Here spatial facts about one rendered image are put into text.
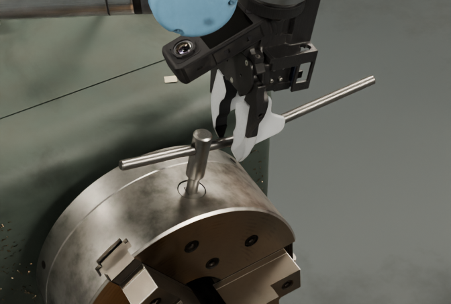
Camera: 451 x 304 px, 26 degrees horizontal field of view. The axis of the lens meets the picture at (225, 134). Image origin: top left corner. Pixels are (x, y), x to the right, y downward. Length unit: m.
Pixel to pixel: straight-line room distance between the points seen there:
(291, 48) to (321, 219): 1.74
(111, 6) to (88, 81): 0.44
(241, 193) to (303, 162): 1.74
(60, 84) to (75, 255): 0.24
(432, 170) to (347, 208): 0.30
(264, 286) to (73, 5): 0.52
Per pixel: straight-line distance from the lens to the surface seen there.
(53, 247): 1.21
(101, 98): 1.25
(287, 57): 1.04
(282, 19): 1.04
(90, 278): 1.14
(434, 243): 2.76
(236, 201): 1.16
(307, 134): 3.01
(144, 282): 1.12
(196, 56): 1.00
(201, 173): 1.13
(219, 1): 0.81
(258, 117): 1.06
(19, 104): 1.26
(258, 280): 1.23
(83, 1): 0.84
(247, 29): 1.01
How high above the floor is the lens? 2.08
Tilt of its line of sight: 44 degrees down
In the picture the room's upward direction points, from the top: straight up
